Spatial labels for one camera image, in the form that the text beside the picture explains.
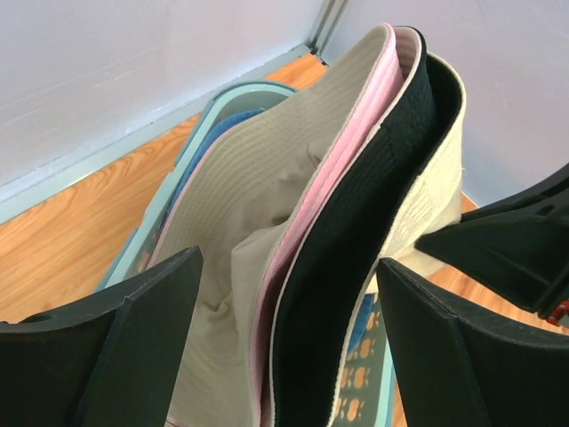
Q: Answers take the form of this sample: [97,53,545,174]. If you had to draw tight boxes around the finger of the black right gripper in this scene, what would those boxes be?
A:
[415,167,568,317]

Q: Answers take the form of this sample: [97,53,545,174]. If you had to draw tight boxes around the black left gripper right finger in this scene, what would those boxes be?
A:
[377,258,568,426]

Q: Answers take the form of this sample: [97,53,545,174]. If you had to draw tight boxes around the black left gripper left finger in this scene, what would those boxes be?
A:
[1,247,203,426]

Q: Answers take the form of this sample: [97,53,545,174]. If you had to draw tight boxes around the grey plastic basket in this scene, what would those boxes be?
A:
[102,79,397,427]

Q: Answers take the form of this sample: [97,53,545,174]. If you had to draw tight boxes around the black pink-lined hat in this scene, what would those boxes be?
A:
[262,26,465,426]

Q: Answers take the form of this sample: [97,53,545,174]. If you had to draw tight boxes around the blue hat in basket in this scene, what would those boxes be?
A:
[166,109,268,232]

